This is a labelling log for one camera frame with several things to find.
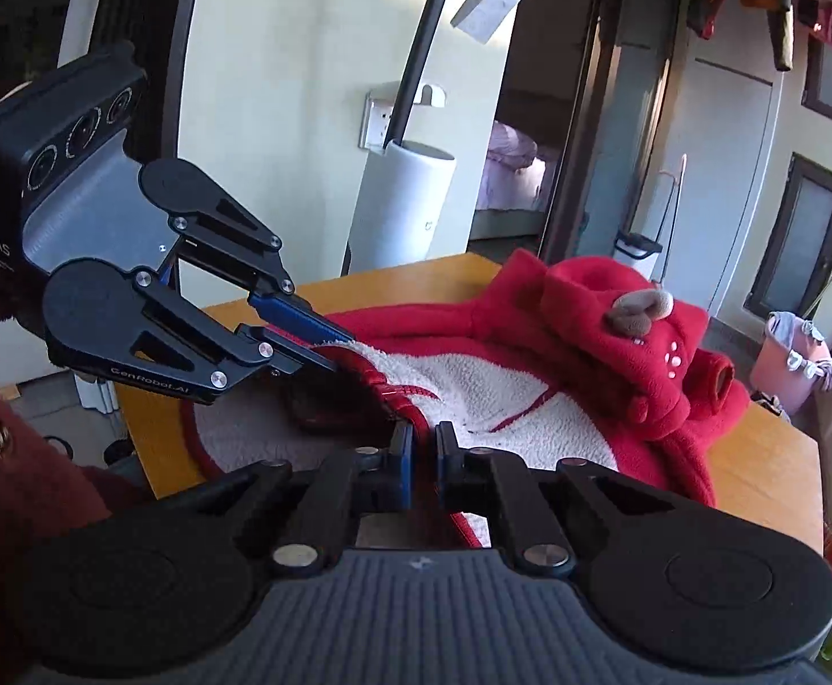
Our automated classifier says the white wall socket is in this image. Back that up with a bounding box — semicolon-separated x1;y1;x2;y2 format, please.
359;91;399;151

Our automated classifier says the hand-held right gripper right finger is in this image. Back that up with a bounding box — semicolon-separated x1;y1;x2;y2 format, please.
434;420;681;579

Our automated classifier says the white grey cloth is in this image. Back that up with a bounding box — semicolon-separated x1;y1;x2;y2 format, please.
769;312;832;381

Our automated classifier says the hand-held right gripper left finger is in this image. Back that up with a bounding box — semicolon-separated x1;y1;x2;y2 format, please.
152;420;417;579

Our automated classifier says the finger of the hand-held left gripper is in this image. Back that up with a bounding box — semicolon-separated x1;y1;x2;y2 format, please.
100;271;337;402
168;180;358;345

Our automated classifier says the pink bedding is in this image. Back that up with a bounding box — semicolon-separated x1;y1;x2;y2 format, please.
474;121;547;211

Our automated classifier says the person's red sweater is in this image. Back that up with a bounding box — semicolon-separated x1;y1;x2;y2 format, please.
0;346;156;685

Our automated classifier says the thin metal rod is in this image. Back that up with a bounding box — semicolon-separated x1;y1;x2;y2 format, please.
655;153;688;279

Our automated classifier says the white wall box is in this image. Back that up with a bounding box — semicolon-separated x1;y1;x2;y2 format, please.
450;0;520;44

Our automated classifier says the pink plastic basin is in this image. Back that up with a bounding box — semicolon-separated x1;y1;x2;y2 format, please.
748;310;832;418

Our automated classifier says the black pole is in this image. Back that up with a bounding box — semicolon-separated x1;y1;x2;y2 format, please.
385;0;470;154

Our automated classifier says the dark ribbed appliance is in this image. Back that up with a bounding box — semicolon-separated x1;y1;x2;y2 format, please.
0;0;212;172

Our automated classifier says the red fleece jacket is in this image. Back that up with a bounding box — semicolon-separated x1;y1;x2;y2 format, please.
180;248;752;550

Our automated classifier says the white cylindrical appliance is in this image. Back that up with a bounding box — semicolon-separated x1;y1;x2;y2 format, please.
350;139;458;268

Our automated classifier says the white bin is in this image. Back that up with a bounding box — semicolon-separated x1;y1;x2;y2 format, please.
614;232;663;283

